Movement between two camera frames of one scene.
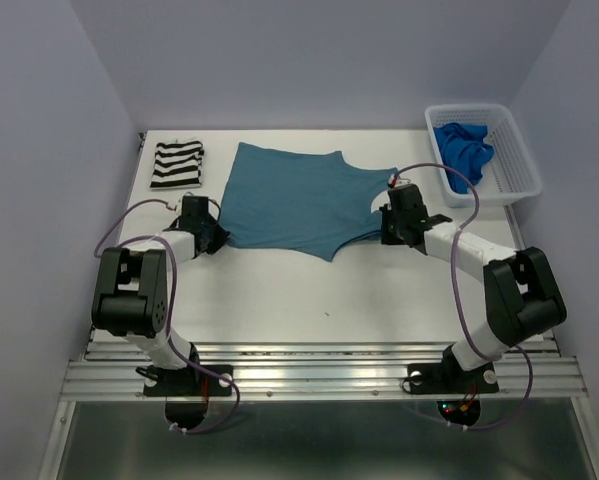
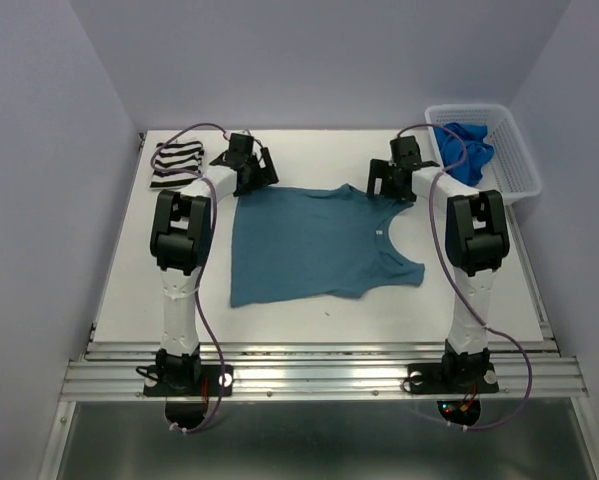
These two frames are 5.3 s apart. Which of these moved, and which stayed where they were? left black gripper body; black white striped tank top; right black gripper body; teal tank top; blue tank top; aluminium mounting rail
Moved: left black gripper body; right black gripper body; teal tank top
Stayed: black white striped tank top; aluminium mounting rail; blue tank top
